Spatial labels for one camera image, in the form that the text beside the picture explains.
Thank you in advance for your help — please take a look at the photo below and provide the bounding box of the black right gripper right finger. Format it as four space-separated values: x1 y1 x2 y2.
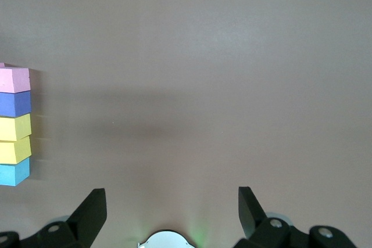
233 186 357 248

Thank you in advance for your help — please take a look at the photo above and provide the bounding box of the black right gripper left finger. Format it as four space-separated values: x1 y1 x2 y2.
0 188 107 248

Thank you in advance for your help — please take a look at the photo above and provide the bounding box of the light blue foam cube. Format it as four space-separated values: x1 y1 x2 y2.
0 157 31 187

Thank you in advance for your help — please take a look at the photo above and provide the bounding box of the yellow foam cube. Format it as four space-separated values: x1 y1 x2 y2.
0 135 33 165
0 113 33 142

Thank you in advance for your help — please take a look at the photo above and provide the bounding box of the purple foam cube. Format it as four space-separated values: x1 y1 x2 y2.
0 91 33 118

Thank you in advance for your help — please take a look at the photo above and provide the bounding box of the pink foam cube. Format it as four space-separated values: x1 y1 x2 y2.
0 67 31 94

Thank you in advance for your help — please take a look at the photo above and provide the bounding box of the brown table cover sheet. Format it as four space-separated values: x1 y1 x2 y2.
0 0 372 248

